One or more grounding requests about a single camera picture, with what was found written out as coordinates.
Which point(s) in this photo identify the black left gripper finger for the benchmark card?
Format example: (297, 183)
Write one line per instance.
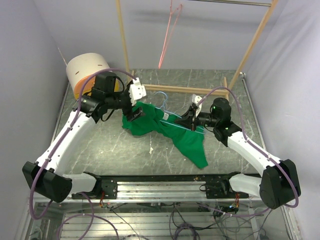
(128, 112)
(138, 113)

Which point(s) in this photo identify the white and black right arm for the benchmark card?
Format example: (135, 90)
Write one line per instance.
(277, 183)

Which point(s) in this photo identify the grey and orange bin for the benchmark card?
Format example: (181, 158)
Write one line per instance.
(81, 67)

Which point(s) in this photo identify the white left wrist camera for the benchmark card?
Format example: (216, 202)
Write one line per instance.
(137, 91)

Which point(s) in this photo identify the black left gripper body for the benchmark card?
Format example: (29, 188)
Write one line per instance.
(119, 100)

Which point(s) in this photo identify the blue wire hanger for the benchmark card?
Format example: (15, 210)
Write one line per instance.
(165, 105)

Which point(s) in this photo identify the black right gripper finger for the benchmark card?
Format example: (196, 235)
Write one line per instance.
(185, 121)
(188, 113)

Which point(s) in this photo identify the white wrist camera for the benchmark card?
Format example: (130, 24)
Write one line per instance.
(137, 91)
(195, 102)

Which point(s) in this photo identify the wooden clothes rack frame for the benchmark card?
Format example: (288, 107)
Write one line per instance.
(209, 34)

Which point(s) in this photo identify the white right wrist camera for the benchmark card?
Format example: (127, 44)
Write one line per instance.
(195, 102)

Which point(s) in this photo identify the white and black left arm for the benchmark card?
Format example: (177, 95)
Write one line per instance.
(46, 176)

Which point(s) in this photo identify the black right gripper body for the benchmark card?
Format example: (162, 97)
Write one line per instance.
(206, 119)

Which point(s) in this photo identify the green t shirt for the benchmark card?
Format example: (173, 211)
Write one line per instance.
(189, 143)

